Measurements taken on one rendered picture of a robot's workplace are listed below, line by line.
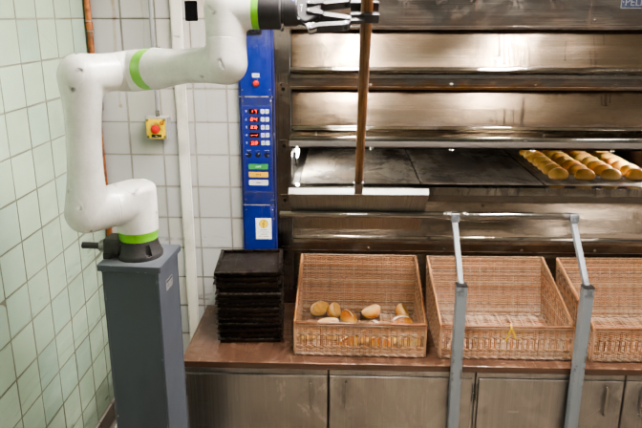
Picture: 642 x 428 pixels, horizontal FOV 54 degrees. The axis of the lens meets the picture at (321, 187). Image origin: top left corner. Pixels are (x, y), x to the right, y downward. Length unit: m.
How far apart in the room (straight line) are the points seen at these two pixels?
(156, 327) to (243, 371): 0.70
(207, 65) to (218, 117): 1.34
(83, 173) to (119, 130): 1.16
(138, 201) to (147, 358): 0.53
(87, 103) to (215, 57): 0.44
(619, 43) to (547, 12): 0.35
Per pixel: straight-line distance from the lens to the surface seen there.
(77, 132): 1.88
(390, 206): 2.57
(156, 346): 2.16
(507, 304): 3.14
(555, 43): 3.00
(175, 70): 1.73
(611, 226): 3.24
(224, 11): 1.59
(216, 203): 3.02
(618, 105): 3.13
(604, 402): 2.96
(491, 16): 2.92
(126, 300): 2.12
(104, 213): 1.96
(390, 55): 2.84
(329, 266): 3.03
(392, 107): 2.88
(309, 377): 2.71
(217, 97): 2.91
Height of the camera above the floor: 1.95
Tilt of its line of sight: 15 degrees down
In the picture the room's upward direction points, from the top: straight up
